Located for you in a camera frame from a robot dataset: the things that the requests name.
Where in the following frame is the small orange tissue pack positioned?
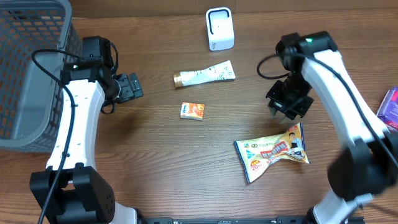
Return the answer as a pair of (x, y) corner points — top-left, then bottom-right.
(180, 102), (205, 121)

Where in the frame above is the colourful snack bag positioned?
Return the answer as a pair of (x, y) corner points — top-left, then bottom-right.
(234, 123), (310, 184)

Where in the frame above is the white Pantene tube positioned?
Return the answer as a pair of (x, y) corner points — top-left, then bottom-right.
(174, 60), (236, 88)

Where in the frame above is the red purple pantyliner pack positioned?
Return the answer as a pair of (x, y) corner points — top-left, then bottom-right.
(376, 86), (398, 131)

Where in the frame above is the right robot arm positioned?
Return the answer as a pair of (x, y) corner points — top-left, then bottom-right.
(267, 31), (397, 223)

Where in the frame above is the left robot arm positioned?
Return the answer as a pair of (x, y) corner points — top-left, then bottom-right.
(30, 36), (145, 224)

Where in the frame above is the white barcode scanner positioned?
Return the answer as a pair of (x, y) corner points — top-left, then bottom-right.
(205, 7), (234, 51)

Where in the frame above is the grey plastic mesh basket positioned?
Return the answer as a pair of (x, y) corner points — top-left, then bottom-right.
(1, 0), (81, 152)

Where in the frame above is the right black cable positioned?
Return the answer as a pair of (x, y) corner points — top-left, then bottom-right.
(256, 51), (398, 175)

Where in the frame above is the black cable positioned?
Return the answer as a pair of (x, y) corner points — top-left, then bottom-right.
(30, 40), (121, 224)
(256, 51), (398, 175)

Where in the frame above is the left black cable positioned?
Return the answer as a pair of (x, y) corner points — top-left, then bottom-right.
(30, 40), (121, 224)

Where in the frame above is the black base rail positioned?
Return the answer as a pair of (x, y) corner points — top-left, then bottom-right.
(137, 215), (309, 224)

